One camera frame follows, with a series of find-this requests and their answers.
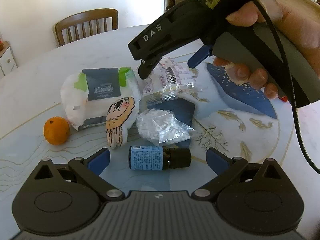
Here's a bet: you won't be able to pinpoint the orange fruit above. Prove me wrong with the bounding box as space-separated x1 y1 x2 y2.
43 116 71 145

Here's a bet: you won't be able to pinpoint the white tissue paper pack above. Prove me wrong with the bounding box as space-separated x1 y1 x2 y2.
60 67 141 131

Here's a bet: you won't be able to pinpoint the person's right hand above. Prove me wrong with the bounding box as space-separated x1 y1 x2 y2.
213 0 320 100

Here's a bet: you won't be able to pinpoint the purple printed plastic packet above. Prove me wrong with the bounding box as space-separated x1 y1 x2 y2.
142 57 196 106

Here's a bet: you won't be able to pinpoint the small blue label bottle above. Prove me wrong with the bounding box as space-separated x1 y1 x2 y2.
128 146 191 171

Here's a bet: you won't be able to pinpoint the cartoon print white pouch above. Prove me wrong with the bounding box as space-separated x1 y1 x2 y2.
105 96 139 148

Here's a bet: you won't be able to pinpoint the dark blue card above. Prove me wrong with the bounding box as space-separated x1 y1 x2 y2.
148 98 195 148

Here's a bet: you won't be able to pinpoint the clear bag white pieces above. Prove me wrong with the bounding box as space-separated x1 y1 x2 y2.
136 108 196 146

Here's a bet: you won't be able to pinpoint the wooden chair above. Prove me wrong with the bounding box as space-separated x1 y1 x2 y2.
54 8 118 47

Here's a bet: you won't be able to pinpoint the white side cabinet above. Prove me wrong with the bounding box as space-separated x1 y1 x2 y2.
0 41 17 79

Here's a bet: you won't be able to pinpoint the black cable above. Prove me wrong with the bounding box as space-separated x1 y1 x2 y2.
240 0 320 175

